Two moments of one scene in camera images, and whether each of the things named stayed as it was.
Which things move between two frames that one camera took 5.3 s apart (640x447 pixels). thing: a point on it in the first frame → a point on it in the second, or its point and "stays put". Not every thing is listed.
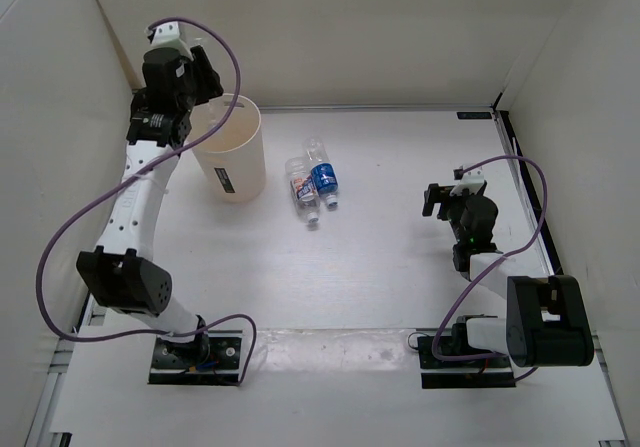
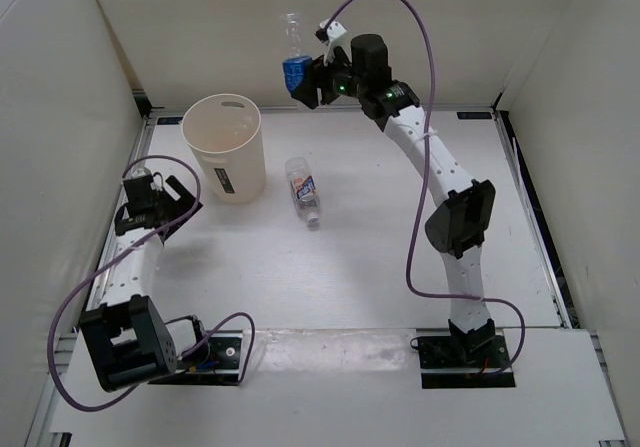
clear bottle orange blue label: x=304 y=188 stays put
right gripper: x=437 y=195 → x=315 y=74
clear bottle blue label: x=322 y=169 → x=296 y=64
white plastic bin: x=233 y=154 stays put
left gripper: x=210 y=83 → x=185 y=198
